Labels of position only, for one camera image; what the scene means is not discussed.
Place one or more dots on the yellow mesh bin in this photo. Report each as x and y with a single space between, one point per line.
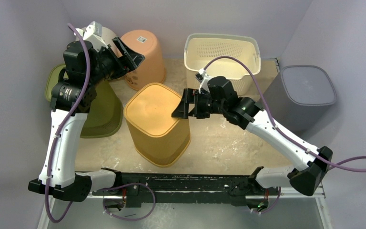
157 136

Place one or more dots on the small round drawer cabinet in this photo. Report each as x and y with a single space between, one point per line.
107 36

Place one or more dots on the white perforated storage basket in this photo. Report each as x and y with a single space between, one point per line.
201 48

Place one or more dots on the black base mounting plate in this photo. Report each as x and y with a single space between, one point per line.
236 190

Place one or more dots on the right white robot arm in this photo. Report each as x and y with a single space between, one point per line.
306 171

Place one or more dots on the aluminium rail frame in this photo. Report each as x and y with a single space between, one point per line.
107 207

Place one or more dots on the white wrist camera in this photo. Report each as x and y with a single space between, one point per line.
203 78
93 33

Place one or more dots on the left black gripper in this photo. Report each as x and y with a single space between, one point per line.
128 62

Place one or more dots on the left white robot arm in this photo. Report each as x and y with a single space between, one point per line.
58 177

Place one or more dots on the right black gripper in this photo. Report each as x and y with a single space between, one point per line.
192 103

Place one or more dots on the olive green mesh bin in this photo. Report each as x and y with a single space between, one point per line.
96 110

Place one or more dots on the grey mesh waste bin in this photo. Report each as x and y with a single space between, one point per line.
299 96

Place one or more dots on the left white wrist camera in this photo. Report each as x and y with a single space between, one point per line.
93 33

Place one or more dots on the orange bin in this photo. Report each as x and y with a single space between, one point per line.
152 69

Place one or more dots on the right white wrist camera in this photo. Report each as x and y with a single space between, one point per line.
203 78

